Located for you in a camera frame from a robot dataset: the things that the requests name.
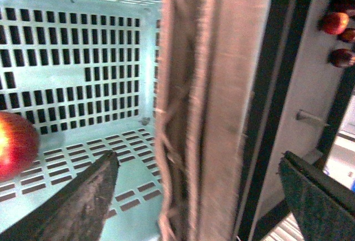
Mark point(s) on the red apple on shelf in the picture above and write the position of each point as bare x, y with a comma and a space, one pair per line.
335, 23

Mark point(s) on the small dark red plum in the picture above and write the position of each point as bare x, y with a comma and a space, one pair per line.
348, 36

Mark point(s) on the rear black display tray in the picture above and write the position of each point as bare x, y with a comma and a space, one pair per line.
299, 99

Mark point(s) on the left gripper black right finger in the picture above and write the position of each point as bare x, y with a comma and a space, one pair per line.
323, 208

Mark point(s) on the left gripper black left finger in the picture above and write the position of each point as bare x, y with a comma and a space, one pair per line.
77, 212

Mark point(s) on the red yellow apple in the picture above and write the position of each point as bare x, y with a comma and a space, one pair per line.
19, 145

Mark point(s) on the dark plum front left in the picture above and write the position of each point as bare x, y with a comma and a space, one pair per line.
342, 58

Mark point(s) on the light blue plastic basket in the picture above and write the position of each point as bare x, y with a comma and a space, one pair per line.
83, 72

